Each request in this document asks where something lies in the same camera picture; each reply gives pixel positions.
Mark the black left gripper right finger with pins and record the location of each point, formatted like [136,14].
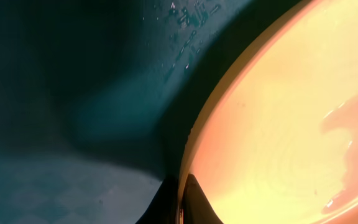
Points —
[196,208]

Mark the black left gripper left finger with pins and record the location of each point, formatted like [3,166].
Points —
[163,207]

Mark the yellow plate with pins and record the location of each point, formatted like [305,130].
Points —
[277,139]

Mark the teal plastic tray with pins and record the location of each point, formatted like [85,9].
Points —
[97,98]

